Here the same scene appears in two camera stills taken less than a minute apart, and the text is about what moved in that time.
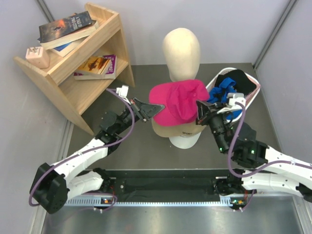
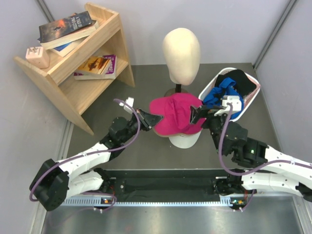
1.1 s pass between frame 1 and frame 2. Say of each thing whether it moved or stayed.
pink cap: moved
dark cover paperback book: stayed
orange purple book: stayed
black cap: stayed
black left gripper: moved
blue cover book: stayed
